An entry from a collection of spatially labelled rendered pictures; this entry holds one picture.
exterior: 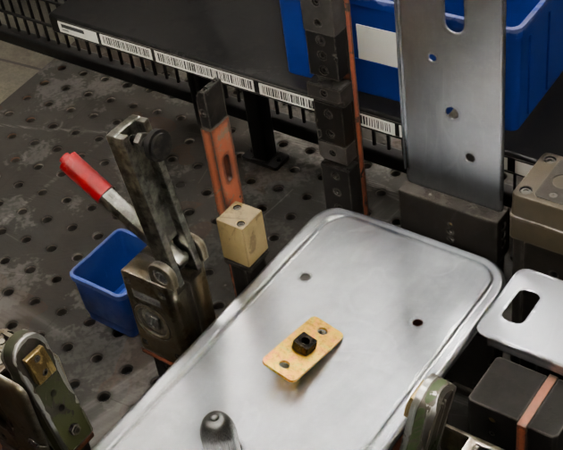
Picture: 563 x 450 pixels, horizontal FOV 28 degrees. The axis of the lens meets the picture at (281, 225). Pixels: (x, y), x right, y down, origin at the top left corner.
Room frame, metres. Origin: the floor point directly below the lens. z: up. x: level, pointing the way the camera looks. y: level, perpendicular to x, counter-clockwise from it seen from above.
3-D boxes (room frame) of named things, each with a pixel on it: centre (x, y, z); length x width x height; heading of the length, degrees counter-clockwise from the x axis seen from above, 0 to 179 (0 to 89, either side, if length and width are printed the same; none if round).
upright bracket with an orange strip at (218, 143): (0.89, 0.05, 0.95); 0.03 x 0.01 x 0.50; 139
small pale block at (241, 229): (0.85, 0.04, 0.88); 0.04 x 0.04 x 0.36; 49
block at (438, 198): (0.90, -0.18, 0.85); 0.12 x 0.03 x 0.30; 49
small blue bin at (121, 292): (1.12, 0.22, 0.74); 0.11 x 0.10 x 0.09; 139
